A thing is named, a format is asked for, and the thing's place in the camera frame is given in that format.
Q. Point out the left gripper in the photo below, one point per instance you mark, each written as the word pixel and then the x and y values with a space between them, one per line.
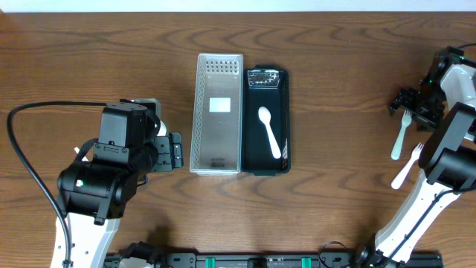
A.
pixel 169 156

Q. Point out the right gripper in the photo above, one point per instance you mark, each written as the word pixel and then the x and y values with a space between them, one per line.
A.
pixel 429 122

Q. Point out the pale green plastic fork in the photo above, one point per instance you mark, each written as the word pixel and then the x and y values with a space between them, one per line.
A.
pixel 401 136

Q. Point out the white plastic fork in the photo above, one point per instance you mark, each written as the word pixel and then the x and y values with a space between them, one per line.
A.
pixel 400 177

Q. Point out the white perforated plastic tray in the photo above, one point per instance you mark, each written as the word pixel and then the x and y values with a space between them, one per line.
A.
pixel 217 115

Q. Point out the white plastic spoon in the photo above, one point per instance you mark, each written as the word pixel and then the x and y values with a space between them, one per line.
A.
pixel 78 151
pixel 265 117
pixel 162 129

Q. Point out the black perforated plastic tray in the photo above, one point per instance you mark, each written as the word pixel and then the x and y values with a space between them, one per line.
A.
pixel 266 86

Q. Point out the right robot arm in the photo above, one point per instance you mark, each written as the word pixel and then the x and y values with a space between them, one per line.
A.
pixel 444 104

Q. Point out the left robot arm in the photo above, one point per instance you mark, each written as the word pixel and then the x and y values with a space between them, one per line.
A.
pixel 105 175

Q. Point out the black mounting rail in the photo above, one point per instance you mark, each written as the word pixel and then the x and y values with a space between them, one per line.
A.
pixel 256 260

